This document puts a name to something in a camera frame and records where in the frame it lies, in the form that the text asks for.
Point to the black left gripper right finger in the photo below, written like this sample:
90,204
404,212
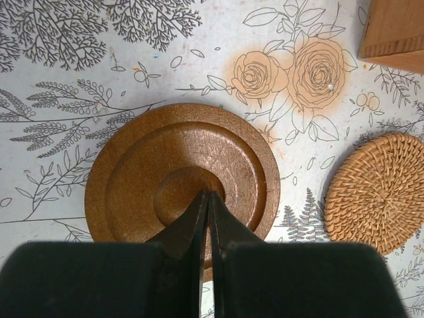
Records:
253,278

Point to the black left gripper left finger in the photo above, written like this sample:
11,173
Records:
161,277

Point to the dark wooden coaster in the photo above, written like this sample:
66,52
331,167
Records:
151,169

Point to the woven rattan coaster left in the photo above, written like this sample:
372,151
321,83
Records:
376,196

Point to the wooden compartment tray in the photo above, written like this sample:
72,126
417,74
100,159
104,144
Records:
393,35

